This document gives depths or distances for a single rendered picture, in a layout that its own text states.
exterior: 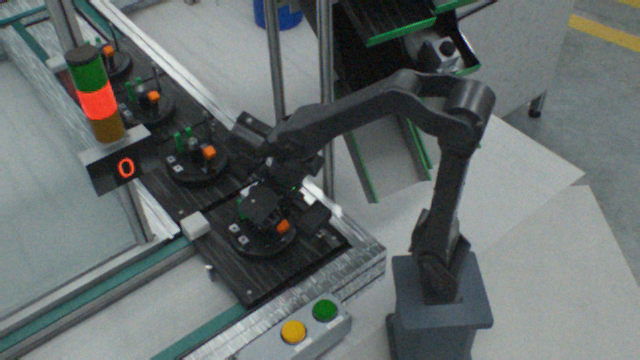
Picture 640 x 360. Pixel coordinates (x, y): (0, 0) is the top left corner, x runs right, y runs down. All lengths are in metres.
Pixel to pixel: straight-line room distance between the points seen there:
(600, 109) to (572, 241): 1.90
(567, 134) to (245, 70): 1.73
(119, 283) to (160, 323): 0.12
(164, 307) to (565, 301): 0.79
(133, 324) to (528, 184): 0.93
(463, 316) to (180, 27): 1.41
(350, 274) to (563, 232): 0.52
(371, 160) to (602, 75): 2.41
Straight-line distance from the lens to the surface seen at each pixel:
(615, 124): 3.22
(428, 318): 1.01
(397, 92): 0.76
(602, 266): 1.41
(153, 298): 1.24
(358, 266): 1.18
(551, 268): 1.37
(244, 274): 1.17
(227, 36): 2.01
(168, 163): 1.37
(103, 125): 1.02
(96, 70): 0.96
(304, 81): 1.78
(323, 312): 1.11
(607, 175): 2.94
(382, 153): 1.26
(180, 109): 1.55
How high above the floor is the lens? 1.91
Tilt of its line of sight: 46 degrees down
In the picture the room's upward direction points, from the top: 2 degrees counter-clockwise
